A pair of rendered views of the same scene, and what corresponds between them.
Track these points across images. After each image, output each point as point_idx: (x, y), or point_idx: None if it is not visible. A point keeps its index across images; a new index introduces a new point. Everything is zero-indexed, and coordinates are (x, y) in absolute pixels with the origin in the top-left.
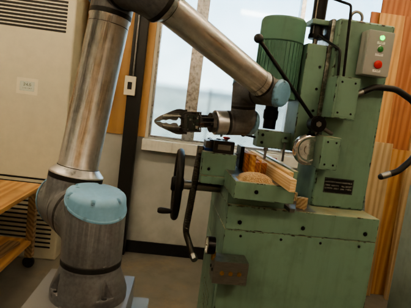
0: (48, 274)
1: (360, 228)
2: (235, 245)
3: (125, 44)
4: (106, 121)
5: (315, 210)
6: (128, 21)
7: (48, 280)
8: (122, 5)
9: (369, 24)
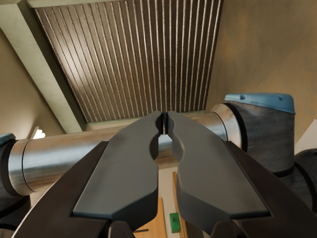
0: (308, 128)
1: None
2: None
3: (51, 184)
4: (162, 168)
5: None
6: (24, 195)
7: (305, 139)
8: (31, 205)
9: None
